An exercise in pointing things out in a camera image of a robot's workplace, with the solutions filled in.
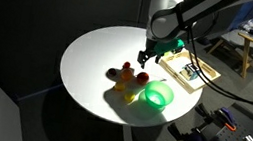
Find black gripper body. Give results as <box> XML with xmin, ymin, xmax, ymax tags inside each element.
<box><xmin>141</xmin><ymin>37</ymin><xmax>160</xmax><ymax>58</ymax></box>

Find big red tomato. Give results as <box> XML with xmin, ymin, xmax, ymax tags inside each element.
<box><xmin>135</xmin><ymin>70</ymin><xmax>151</xmax><ymax>87</ymax></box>

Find yellow apple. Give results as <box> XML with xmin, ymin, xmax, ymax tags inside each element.
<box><xmin>113</xmin><ymin>80</ymin><xmax>128</xmax><ymax>94</ymax></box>

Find small red tomato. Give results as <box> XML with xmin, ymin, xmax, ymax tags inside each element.
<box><xmin>122</xmin><ymin>60</ymin><xmax>132</xmax><ymax>70</ymax></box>

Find green plastic bowl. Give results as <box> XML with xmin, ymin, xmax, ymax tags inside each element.
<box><xmin>136</xmin><ymin>78</ymin><xmax>177</xmax><ymax>117</ymax></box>

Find wooden tray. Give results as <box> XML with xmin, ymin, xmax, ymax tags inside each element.
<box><xmin>154</xmin><ymin>45</ymin><xmax>225</xmax><ymax>98</ymax></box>

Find orange fruit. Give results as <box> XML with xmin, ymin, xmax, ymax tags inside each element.
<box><xmin>119</xmin><ymin>67</ymin><xmax>135</xmax><ymax>83</ymax></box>

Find dark purple plum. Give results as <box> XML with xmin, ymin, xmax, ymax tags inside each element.
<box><xmin>106</xmin><ymin>67</ymin><xmax>119</xmax><ymax>79</ymax></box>

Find yellow lemon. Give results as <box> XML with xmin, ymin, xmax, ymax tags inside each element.
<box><xmin>123</xmin><ymin>90</ymin><xmax>136</xmax><ymax>105</ymax></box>

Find wooden armchair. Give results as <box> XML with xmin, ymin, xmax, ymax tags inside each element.
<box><xmin>204</xmin><ymin>17</ymin><xmax>253</xmax><ymax>80</ymax></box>

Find clear plastic bag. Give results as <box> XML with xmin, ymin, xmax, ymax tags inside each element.
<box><xmin>240</xmin><ymin>13</ymin><xmax>253</xmax><ymax>36</ymax></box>

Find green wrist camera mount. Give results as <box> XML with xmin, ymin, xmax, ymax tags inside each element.
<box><xmin>153</xmin><ymin>35</ymin><xmax>187</xmax><ymax>59</ymax></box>

